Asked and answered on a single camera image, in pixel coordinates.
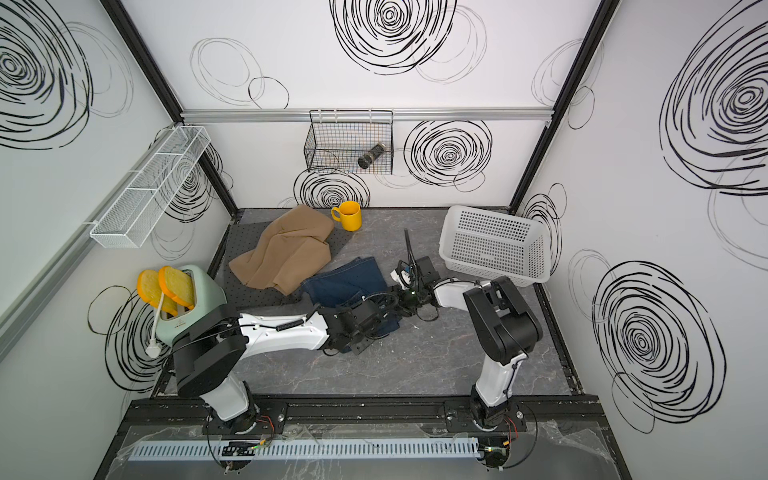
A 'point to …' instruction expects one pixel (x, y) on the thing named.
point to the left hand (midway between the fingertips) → (364, 332)
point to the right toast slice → (178, 285)
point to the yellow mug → (350, 215)
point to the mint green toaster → (209, 296)
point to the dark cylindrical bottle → (366, 159)
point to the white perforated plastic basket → (495, 243)
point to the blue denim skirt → (347, 283)
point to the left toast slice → (147, 286)
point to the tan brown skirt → (293, 251)
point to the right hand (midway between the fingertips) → (383, 308)
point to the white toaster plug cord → (154, 350)
